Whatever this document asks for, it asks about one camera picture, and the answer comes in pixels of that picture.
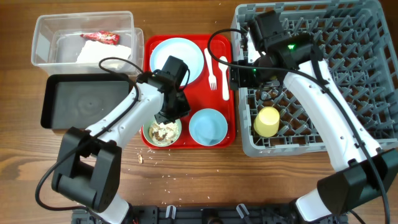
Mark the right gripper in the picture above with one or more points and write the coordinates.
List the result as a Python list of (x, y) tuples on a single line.
[(239, 78)]

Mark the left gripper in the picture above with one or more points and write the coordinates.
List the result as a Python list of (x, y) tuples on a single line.
[(183, 110)]

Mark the green bowl with leftovers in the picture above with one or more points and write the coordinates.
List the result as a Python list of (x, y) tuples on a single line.
[(160, 134)]

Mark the light blue bowl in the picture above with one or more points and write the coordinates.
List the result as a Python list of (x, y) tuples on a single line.
[(208, 127)]

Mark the yellow plastic cup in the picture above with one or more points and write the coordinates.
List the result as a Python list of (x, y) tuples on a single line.
[(266, 123)]

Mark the red ketchup sachet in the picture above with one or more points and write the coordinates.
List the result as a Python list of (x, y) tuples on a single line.
[(103, 37)]

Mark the white napkin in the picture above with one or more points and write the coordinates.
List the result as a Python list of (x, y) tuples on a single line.
[(94, 51)]

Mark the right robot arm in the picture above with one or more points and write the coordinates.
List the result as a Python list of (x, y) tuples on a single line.
[(363, 171)]

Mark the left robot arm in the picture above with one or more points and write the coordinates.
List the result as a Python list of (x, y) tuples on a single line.
[(88, 166)]

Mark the grey dishwasher rack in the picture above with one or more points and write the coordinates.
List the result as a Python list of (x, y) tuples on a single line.
[(356, 42)]

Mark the white plastic spoon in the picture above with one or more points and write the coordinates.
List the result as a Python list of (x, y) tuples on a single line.
[(225, 88)]

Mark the white plastic fork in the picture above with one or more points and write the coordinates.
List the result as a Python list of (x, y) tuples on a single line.
[(211, 77)]

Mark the red serving tray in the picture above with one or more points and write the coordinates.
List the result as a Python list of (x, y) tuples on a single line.
[(198, 93)]

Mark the light blue plate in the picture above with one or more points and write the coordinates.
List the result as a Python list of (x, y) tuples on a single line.
[(183, 49)]

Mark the food scrap on table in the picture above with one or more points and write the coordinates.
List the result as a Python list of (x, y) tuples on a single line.
[(140, 158)]

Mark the black plastic tray bin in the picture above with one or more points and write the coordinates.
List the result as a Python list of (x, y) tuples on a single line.
[(79, 100)]

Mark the clear plastic bin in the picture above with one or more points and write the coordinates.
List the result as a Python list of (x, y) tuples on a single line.
[(59, 45)]

